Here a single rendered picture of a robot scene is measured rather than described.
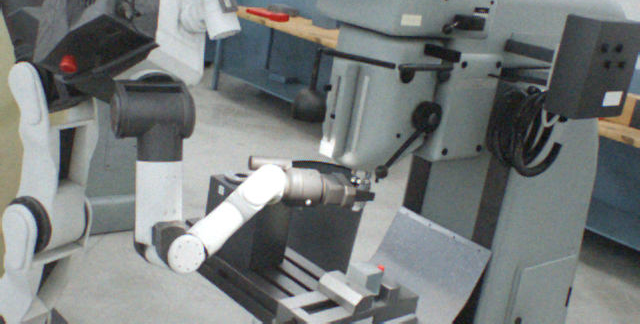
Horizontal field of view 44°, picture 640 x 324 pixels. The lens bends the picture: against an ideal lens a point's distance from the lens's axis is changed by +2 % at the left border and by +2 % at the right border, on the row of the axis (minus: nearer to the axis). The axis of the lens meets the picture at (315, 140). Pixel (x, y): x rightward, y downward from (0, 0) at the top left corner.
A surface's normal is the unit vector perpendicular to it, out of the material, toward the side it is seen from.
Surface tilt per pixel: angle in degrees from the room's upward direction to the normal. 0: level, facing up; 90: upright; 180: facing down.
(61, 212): 81
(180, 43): 58
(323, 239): 94
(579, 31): 90
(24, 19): 90
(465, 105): 90
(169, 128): 75
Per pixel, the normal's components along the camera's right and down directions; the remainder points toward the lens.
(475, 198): -0.74, 0.06
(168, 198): 0.64, 0.06
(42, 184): -0.51, 0.15
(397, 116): 0.65, 0.30
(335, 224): 0.36, 0.36
